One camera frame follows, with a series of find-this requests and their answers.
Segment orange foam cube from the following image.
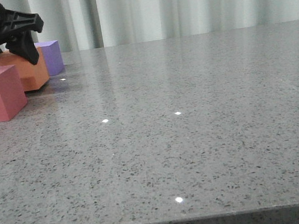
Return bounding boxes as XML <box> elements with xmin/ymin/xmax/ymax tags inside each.
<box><xmin>0</xmin><ymin>47</ymin><xmax>49</xmax><ymax>92</ymax></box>

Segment pale green curtain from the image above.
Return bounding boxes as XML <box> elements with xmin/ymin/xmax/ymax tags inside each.
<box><xmin>2</xmin><ymin>0</ymin><xmax>299</xmax><ymax>52</ymax></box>

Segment purple foam cube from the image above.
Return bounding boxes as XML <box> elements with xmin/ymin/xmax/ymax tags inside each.
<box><xmin>35</xmin><ymin>40</ymin><xmax>65</xmax><ymax>76</ymax></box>

